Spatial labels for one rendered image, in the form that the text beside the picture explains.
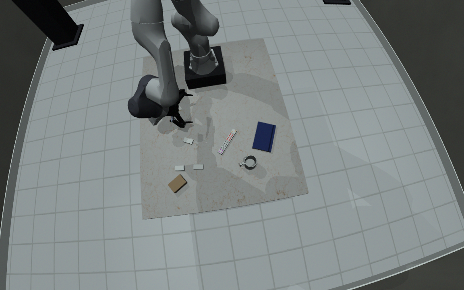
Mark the tan rectangular box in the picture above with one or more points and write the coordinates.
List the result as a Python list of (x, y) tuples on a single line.
[(177, 183)]

